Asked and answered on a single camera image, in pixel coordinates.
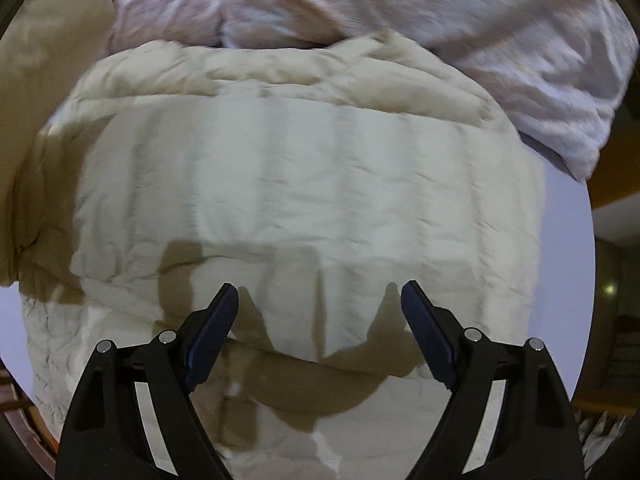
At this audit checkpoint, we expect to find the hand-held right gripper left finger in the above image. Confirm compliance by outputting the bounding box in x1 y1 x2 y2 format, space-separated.
54 283 240 480

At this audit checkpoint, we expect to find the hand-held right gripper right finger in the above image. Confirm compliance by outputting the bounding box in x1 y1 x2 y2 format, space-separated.
400 280 586 480

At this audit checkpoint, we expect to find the cream puffer jacket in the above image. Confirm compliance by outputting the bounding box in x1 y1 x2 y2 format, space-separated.
0 0 547 480

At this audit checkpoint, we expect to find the pale pink crinkled pillow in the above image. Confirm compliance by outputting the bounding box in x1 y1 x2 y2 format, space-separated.
220 0 630 182

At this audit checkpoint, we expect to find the pale pink crinkled duvet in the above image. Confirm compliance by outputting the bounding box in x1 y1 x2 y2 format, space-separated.
99 0 241 55

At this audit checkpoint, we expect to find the wooden bed frame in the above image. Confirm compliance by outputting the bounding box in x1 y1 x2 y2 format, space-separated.
587 105 640 211

